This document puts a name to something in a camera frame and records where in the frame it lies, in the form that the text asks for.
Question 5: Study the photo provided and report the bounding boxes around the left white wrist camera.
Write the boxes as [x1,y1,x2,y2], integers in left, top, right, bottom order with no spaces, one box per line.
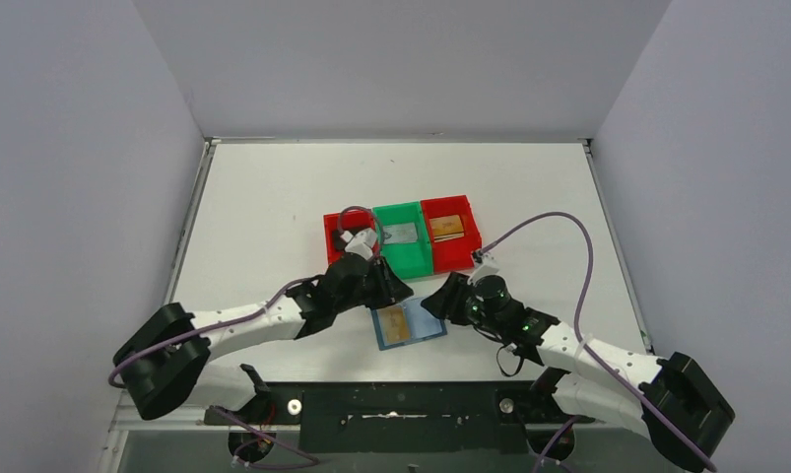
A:
[340,228,378,260]

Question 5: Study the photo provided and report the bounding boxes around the green plastic bin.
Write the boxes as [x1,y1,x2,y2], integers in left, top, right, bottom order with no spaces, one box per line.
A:
[372,202,433,280]

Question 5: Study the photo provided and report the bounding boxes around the teal card holder wallet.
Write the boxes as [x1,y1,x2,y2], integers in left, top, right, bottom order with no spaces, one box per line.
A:
[370,298,447,351]

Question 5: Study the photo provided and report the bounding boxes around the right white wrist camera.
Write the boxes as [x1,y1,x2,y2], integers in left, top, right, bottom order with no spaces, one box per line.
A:
[469,250,499,284]

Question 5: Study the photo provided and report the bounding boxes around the red plastic bin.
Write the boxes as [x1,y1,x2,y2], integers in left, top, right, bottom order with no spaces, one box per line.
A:
[323,210,377,264]
[420,195,482,274]

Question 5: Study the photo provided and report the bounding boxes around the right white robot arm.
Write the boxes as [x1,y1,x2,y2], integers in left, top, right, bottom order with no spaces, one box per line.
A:
[421,273,736,472]

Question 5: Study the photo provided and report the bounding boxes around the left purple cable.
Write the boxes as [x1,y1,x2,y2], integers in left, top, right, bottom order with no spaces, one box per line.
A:
[107,206,386,471]

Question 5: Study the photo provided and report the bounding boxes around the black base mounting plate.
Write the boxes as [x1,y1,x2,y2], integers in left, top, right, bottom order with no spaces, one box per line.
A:
[234,380,568,454]

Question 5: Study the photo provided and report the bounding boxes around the gold credit card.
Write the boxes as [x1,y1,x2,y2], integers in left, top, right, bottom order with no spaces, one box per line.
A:
[377,306,411,346]
[429,215,465,242]

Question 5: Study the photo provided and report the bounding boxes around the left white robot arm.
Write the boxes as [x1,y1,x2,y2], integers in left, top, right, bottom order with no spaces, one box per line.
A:
[108,254,414,421]

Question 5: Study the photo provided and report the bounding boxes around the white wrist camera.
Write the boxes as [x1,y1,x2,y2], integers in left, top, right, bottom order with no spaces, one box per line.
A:
[469,250,499,284]
[340,228,378,260]

